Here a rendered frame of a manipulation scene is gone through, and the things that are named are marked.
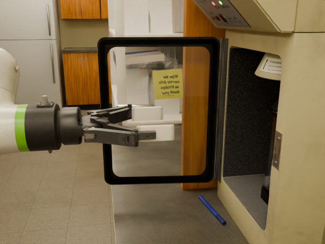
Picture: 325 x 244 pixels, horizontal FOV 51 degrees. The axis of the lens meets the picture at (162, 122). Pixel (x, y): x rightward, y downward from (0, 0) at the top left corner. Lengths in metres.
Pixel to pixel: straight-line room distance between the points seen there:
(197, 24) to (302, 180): 0.47
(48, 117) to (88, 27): 5.45
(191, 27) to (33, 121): 0.48
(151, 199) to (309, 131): 0.51
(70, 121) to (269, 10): 0.40
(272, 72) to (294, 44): 0.12
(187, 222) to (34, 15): 4.84
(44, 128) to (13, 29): 4.91
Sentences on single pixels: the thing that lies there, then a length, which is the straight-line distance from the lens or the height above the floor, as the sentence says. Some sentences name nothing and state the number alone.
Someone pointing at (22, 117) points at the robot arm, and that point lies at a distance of 0.67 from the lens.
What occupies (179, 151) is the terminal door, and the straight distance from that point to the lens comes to 0.93.
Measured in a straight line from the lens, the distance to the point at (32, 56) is 5.52.
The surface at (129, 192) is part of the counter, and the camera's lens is 1.04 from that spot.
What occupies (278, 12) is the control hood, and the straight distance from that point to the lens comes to 0.59.
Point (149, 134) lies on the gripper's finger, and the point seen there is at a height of 1.23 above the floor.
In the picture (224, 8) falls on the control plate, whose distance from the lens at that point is 0.72.
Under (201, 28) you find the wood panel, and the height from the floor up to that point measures 1.41.
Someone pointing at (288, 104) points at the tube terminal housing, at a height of 1.29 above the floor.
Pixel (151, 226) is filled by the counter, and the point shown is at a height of 0.94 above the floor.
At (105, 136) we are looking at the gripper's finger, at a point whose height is 1.23.
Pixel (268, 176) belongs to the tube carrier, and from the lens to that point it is 0.83.
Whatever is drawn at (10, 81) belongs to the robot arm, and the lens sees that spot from 0.75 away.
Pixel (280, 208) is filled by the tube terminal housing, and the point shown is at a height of 1.09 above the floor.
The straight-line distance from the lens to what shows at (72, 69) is 5.60.
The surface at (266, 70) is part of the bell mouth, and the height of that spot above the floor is 1.33.
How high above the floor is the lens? 1.43
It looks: 17 degrees down
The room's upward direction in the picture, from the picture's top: straight up
